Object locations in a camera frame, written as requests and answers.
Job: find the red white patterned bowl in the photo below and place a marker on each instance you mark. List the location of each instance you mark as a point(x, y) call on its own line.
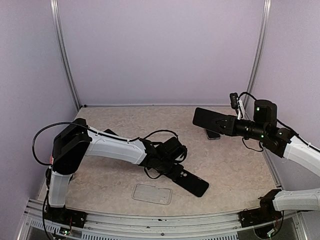
point(51, 160)

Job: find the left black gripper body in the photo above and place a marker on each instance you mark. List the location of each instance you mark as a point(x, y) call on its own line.
point(165, 169)

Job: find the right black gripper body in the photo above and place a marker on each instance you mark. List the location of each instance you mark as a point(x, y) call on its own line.
point(239, 130)

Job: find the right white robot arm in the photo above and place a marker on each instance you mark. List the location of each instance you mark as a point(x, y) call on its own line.
point(280, 140)

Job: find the black phone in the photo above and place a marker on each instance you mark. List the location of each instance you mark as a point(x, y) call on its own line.
point(109, 131)
point(203, 118)

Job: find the aluminium frame post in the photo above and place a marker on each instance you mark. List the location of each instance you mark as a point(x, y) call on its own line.
point(54, 5)
point(260, 45)

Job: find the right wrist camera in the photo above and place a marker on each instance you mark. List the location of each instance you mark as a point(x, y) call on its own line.
point(237, 104)

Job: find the left aluminium frame post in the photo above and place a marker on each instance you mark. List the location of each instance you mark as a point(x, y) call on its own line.
point(54, 5)

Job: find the right aluminium frame post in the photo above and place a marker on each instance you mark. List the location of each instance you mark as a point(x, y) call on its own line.
point(260, 45)

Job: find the front aluminium rail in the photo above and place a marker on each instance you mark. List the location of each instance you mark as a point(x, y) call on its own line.
point(109, 226)

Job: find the black phone case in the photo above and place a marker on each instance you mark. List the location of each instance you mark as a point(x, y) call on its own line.
point(191, 183)

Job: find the clear plain phone case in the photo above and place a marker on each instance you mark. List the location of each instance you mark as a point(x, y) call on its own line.
point(152, 194)

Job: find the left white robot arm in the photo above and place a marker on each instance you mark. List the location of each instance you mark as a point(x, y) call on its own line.
point(79, 142)

